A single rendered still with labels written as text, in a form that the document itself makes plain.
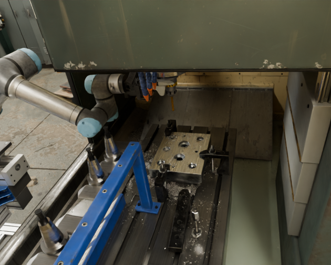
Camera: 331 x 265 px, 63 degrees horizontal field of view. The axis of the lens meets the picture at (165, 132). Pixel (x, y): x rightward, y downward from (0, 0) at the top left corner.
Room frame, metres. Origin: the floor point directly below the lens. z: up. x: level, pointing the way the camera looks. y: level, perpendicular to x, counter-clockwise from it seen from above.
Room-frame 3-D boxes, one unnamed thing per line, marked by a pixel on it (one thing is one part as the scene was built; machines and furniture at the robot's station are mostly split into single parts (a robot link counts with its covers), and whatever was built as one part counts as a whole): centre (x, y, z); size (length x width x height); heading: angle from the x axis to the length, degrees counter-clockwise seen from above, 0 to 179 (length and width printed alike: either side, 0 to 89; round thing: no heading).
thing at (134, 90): (0.95, 0.08, 1.35); 0.12 x 0.08 x 0.09; 70
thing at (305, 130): (0.76, -0.46, 1.16); 0.48 x 0.05 x 0.51; 160
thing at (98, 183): (0.62, 0.22, 1.21); 0.06 x 0.06 x 0.03
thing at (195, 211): (0.61, -0.06, 0.96); 0.03 x 0.03 x 0.13
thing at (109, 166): (0.67, 0.20, 1.21); 0.07 x 0.05 x 0.01; 70
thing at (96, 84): (1.01, 0.23, 1.35); 0.11 x 0.08 x 0.09; 70
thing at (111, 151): (0.72, 0.18, 1.26); 0.04 x 0.04 x 0.07
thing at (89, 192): (0.57, 0.24, 1.21); 0.07 x 0.05 x 0.01; 70
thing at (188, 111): (1.54, -0.26, 0.75); 0.89 x 0.67 x 0.26; 70
